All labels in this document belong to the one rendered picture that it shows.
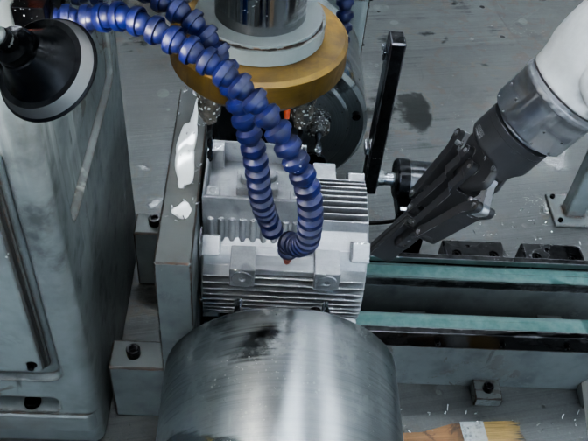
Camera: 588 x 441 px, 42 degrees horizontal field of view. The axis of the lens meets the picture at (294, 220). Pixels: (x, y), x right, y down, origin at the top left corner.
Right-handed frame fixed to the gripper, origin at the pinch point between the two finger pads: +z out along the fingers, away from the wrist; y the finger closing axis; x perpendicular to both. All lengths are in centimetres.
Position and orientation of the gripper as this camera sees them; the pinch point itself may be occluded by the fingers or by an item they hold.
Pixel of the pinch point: (397, 237)
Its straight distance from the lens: 91.4
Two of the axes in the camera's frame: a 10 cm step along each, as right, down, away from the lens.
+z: -5.6, 5.7, 6.0
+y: 0.1, 7.3, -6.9
